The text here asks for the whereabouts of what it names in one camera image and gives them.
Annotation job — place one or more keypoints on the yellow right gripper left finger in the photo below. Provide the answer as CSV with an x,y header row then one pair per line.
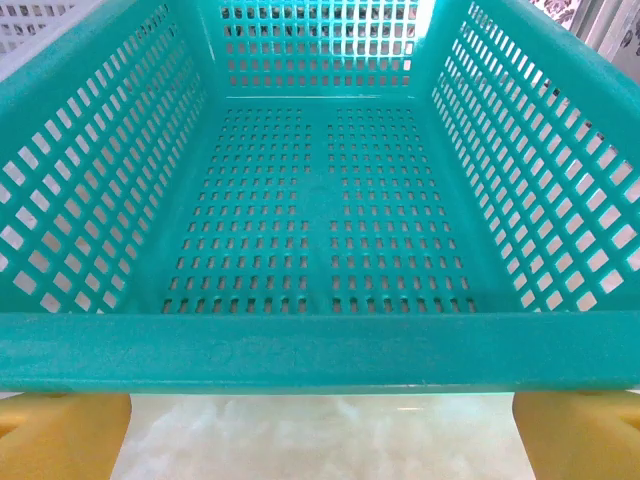
x,y
60,440

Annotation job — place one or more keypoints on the white plastic perforated basket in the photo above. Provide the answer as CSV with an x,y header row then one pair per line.
x,y
35,30

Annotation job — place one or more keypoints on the aluminium upright frame post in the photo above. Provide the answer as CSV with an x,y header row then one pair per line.
x,y
607,27

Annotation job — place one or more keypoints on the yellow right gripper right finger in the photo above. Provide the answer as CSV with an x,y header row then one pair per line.
x,y
580,440

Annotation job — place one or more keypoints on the teal plastic perforated basket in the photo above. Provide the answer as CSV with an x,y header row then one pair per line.
x,y
320,350

